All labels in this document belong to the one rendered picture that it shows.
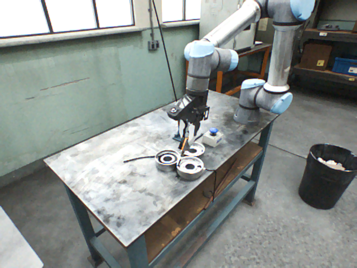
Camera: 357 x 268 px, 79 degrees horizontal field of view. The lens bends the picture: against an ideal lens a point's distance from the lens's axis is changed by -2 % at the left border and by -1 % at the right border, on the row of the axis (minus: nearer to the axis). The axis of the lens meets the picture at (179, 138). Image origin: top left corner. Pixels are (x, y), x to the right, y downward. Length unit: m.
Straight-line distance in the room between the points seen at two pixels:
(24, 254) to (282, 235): 1.50
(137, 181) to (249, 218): 1.15
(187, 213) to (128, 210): 0.38
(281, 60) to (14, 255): 1.25
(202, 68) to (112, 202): 0.54
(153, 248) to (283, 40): 1.00
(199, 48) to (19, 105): 1.78
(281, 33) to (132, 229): 0.93
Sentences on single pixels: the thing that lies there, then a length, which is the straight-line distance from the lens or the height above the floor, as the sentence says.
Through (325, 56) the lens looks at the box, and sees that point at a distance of 4.17.
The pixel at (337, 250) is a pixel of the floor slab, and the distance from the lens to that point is 1.92.
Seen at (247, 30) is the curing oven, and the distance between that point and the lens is 3.23.
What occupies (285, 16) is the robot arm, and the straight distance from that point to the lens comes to 1.05.
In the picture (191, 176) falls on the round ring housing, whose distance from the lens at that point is 0.85.
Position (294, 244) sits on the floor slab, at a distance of 1.82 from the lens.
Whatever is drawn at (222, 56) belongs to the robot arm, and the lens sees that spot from 0.79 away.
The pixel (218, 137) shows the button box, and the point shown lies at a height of 0.84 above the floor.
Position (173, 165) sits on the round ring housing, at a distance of 0.89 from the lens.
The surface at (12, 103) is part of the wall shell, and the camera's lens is 2.23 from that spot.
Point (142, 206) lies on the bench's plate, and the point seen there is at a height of 0.80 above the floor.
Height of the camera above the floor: 1.39
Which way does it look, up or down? 32 degrees down
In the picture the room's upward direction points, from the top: straight up
